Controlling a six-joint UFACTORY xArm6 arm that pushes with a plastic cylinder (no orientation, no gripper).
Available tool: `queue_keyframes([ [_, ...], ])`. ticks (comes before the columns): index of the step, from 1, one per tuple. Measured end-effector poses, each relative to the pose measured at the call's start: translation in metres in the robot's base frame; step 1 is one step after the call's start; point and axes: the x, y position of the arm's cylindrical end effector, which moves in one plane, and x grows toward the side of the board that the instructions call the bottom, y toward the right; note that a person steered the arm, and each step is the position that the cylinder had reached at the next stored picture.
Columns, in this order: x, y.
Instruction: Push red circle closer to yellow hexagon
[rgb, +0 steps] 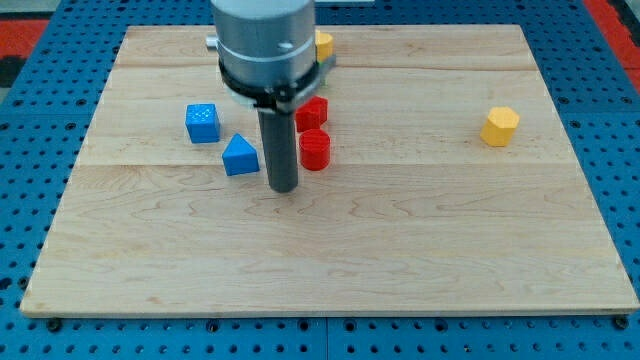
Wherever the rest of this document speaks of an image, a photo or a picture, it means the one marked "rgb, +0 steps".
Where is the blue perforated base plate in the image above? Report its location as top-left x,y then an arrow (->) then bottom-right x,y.
1,1 -> 639,359

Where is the red cylinder block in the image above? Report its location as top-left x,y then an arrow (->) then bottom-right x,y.
299,129 -> 331,171

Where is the yellow hexagon block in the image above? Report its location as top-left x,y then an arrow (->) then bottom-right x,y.
480,107 -> 520,147

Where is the blue triangular prism block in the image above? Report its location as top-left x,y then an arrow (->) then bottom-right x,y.
222,133 -> 259,176

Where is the red angular block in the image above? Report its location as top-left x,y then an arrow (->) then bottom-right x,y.
295,96 -> 329,133

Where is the blue cube block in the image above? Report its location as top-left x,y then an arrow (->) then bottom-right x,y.
185,103 -> 220,143

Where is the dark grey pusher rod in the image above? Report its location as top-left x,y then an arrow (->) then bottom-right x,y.
258,111 -> 298,193

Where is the wooden board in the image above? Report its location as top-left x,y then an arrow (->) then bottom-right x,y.
21,25 -> 639,318

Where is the yellow block behind arm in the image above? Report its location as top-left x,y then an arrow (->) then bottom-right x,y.
315,30 -> 334,62

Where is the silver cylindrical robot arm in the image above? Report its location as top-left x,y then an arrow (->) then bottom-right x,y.
207,0 -> 336,193

